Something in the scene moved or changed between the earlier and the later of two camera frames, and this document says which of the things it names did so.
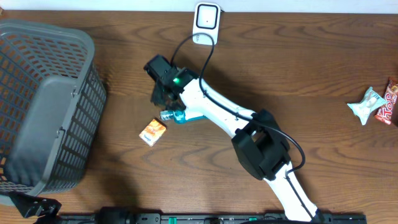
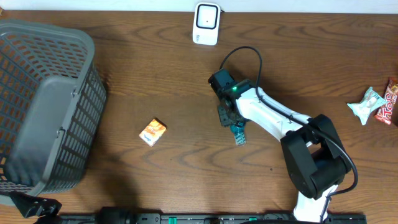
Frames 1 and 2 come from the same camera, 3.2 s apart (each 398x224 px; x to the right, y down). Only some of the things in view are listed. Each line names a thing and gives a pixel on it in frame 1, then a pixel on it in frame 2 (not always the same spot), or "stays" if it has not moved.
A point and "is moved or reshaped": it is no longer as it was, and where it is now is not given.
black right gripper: [155, 99] to [225, 122]
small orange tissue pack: [152, 132] stays
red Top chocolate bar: [384, 114] stays
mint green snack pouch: [362, 108] stays
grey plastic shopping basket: [52, 104] stays
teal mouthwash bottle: [178, 116] is moved or reshaped
